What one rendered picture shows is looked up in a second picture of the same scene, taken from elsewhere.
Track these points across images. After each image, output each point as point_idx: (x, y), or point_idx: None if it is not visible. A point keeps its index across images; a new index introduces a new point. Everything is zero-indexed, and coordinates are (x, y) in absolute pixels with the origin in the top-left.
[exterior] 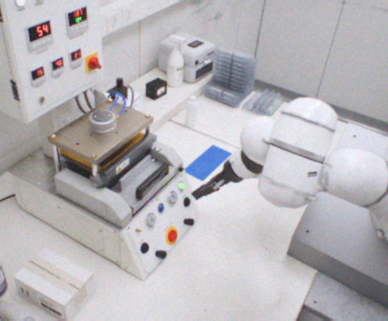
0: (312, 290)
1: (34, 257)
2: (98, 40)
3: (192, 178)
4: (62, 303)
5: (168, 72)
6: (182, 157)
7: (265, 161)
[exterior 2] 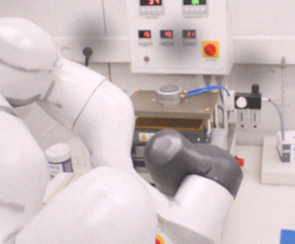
0: None
1: (79, 173)
2: (222, 30)
3: (276, 241)
4: None
5: None
6: None
7: None
